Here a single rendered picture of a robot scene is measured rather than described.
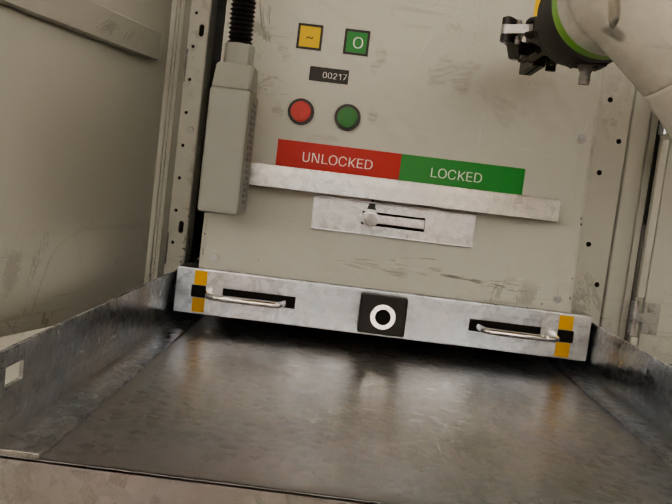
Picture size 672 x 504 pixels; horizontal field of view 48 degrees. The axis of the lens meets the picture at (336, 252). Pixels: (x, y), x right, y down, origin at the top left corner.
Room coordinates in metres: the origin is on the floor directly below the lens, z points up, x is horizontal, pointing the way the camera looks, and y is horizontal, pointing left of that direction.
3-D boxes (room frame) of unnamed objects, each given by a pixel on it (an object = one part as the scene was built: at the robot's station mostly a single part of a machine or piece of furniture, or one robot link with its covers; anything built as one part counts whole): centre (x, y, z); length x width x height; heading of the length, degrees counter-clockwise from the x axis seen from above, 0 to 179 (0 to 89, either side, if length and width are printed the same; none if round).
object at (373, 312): (0.96, -0.07, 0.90); 0.06 x 0.03 x 0.05; 90
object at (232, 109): (0.92, 0.14, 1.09); 0.08 x 0.05 x 0.17; 0
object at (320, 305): (1.00, -0.07, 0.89); 0.54 x 0.05 x 0.06; 90
